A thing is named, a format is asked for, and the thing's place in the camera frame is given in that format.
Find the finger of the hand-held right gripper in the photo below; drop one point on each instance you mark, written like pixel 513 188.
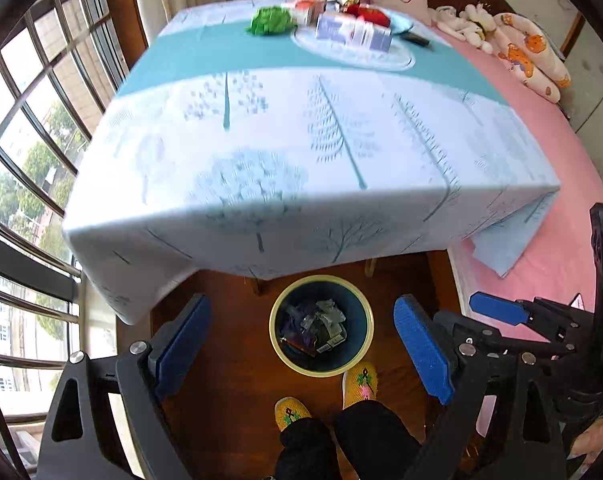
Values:
pixel 496 308
pixel 501 337

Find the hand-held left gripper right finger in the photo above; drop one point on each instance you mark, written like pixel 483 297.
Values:
pixel 424 350

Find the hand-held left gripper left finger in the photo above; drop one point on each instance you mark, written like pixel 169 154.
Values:
pixel 181 345

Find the dark blue trash bin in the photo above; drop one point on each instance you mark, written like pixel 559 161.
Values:
pixel 356 340

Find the purple plastic bag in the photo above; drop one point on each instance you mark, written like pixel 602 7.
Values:
pixel 296 317

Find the red gold foil snack bag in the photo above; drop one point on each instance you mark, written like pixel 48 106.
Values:
pixel 301 345

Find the small black packet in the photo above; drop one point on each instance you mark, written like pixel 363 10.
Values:
pixel 416 39

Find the blue face mask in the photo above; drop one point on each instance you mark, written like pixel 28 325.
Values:
pixel 400 22

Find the purple white box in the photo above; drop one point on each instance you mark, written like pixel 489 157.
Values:
pixel 351 32

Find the red packet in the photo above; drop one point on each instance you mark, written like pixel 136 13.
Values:
pixel 371 14

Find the green paper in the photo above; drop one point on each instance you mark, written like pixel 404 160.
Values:
pixel 271 21

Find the red white box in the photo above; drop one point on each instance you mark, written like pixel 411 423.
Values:
pixel 307 6

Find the person's right hand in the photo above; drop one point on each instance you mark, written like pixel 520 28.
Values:
pixel 599 440

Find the yellow knitted slipper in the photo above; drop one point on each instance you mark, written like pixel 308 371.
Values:
pixel 291 412
pixel 360 385

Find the person's right leg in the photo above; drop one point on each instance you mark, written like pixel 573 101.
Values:
pixel 376 437

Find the pink bed sheet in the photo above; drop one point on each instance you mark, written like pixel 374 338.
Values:
pixel 546 160

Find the metal window grille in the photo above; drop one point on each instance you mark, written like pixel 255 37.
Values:
pixel 26 260

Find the table with patterned cloth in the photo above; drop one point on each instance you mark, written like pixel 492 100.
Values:
pixel 281 160

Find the bear print pillow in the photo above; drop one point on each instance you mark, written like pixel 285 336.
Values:
pixel 526 55

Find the white plush rabbit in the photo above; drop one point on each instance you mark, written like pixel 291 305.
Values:
pixel 459 26

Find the bee plush toy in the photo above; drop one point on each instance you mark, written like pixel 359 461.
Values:
pixel 484 17

